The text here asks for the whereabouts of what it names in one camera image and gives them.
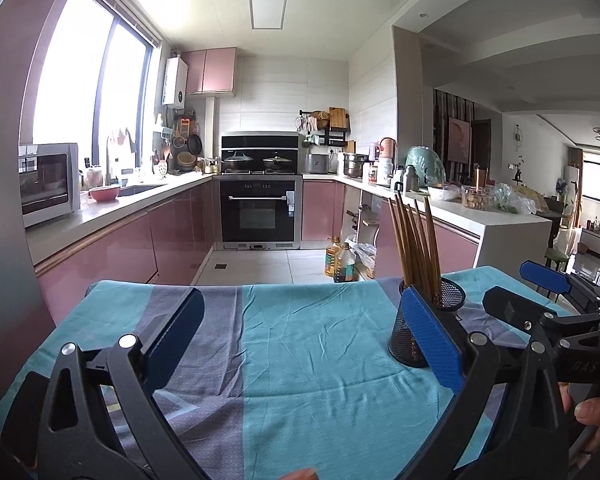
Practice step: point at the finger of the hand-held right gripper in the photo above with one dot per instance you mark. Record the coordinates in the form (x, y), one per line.
(545, 276)
(510, 305)

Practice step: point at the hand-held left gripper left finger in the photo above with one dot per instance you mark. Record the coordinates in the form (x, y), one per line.
(175, 345)

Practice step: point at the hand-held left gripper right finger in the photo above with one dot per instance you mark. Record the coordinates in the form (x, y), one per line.
(432, 340)

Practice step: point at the black mesh utensil holder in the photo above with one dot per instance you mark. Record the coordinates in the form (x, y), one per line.
(405, 335)

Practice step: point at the bundle of wooden chopsticks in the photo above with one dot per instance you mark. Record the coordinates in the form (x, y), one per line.
(420, 260)

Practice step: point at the person's left hand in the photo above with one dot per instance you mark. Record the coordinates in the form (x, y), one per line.
(302, 475)

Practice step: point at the plastic bag of greens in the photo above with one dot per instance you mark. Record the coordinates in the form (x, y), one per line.
(512, 200)

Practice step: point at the clear cookie container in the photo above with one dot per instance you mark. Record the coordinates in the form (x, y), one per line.
(475, 199)

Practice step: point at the pink base cabinets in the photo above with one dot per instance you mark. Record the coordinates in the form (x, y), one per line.
(320, 210)
(130, 250)

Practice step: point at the clear plastic bag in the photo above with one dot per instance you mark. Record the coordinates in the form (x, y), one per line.
(366, 257)

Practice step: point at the dark cooking oil bottle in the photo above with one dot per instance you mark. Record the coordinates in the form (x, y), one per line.
(346, 265)

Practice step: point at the copper tumbler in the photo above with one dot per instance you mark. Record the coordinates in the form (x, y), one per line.
(482, 177)

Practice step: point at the blue grey patterned tablecloth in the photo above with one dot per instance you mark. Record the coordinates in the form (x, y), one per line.
(305, 360)

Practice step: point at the white bowl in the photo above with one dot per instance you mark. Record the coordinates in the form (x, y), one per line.
(444, 193)

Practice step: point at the yellow cooking oil bottle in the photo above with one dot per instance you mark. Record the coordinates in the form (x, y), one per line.
(331, 257)

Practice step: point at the black built-in oven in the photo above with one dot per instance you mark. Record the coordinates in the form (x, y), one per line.
(260, 215)

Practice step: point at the steel vacuum flask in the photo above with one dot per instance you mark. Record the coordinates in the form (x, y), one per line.
(411, 180)

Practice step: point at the green kitchen appliance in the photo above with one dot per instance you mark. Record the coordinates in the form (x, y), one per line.
(427, 162)

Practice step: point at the pink bowl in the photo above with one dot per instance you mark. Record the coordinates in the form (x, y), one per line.
(105, 194)

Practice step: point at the white patterned jar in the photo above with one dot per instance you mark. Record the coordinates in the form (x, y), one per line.
(161, 169)

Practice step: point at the small steel pot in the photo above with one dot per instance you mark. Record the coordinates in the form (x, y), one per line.
(211, 165)

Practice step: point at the bamboo basket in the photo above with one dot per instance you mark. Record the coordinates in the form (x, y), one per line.
(186, 161)

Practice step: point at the glass jar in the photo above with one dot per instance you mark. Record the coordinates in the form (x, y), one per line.
(94, 176)

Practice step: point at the steel steamer pot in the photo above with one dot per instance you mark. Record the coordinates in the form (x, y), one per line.
(355, 166)

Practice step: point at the black lidded pot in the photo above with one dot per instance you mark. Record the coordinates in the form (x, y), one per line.
(278, 162)
(238, 161)

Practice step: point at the hanging frying pan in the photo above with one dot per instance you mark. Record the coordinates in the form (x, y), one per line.
(195, 145)

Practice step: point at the white microwave oven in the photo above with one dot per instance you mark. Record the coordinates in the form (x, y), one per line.
(50, 185)

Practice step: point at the hanging dish cloth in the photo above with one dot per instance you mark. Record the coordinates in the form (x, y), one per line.
(121, 140)

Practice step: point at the grey refrigerator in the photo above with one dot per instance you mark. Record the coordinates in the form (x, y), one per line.
(2, 210)

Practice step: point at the black range hood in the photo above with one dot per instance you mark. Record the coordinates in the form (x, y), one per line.
(260, 141)

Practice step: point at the wooden cutting boards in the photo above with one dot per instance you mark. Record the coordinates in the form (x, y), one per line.
(339, 117)

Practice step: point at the white water heater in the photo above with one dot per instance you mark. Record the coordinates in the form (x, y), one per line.
(175, 81)

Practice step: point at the kitchen window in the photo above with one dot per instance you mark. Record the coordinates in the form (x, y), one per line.
(70, 75)

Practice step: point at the ceiling light panel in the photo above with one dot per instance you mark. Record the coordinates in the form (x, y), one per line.
(268, 12)

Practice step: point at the wall clock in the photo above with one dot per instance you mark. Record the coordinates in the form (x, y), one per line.
(518, 136)

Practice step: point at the wall painting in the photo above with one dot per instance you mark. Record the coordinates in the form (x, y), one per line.
(460, 139)

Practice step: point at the black wall rack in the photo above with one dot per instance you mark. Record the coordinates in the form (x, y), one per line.
(325, 136)

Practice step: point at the pink wall cabinet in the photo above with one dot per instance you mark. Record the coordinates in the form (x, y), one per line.
(215, 71)

